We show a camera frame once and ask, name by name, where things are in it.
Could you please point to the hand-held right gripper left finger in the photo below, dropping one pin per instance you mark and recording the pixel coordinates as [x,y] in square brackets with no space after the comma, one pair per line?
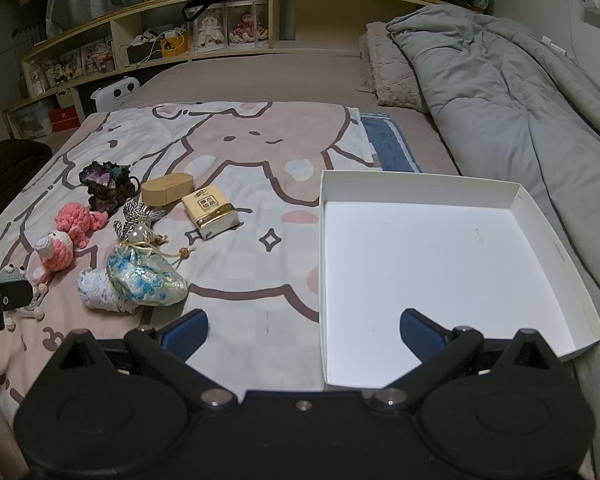
[187,334]

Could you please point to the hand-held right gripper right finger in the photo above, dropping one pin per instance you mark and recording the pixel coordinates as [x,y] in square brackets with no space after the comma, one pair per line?
[420,335]

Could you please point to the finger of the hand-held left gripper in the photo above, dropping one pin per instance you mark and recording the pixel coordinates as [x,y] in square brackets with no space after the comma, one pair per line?
[17,294]

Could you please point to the white cardboard box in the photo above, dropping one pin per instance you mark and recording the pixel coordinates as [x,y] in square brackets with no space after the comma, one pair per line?
[430,280]

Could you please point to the pink crochet toy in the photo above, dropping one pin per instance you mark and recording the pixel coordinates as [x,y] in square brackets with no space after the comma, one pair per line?
[80,220]

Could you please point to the yellow tissue pack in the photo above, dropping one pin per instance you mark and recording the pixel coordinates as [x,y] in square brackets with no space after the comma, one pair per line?
[211,212]

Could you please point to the grey crochet toy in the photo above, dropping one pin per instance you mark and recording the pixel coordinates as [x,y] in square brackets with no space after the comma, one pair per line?
[12,276]

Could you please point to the pink and white crochet doll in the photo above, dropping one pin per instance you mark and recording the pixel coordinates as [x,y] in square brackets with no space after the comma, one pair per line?
[55,252]

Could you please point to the blue floral brocade pouch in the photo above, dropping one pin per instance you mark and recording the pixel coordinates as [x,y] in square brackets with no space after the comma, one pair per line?
[145,280]

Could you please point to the white lace cloth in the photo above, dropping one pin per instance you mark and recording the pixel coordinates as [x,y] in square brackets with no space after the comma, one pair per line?
[95,290]

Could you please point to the dark round chair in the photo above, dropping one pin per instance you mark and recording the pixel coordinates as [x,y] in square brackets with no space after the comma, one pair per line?
[10,175]

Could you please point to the person's leg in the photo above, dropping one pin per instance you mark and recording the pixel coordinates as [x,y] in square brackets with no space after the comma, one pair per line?
[5,440]

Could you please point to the oval wooden box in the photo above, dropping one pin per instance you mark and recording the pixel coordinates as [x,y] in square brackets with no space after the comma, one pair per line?
[166,190]

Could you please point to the printed blanket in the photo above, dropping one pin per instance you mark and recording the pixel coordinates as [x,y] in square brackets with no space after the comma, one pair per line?
[260,200]

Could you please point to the clear plastic storage box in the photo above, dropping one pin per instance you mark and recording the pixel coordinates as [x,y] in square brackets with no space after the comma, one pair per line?
[30,122]

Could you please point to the red box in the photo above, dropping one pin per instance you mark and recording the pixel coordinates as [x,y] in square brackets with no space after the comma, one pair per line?
[62,120]

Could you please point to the blue towel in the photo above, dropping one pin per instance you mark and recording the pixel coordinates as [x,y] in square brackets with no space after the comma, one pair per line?
[387,142]

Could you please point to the white device with two holes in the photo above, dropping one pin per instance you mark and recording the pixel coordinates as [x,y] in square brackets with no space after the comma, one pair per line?
[115,92]

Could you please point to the figure display box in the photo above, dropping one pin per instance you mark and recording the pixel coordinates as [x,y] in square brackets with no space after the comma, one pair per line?
[97,57]
[62,70]

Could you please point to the grey duvet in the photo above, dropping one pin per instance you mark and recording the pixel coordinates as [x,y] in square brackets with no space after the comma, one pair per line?
[500,95]

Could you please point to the beige fluffy pillow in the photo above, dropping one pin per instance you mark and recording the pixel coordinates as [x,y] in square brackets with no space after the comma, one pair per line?
[390,70]

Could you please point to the dark box on shelf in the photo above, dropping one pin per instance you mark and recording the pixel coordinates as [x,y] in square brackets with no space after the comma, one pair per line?
[139,55]

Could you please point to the bed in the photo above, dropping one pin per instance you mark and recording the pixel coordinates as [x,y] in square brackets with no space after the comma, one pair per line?
[280,75]

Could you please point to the yellow paper bag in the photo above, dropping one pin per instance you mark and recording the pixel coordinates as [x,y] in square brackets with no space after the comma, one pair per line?
[175,46]

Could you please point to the doll in clear case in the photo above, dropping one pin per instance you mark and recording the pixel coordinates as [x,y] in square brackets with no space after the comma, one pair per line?
[247,25]
[210,30]

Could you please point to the wooden headboard shelf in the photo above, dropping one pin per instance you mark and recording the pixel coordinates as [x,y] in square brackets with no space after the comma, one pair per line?
[280,20]

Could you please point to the white wall socket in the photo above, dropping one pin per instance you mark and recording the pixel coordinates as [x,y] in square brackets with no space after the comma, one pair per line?
[554,46]

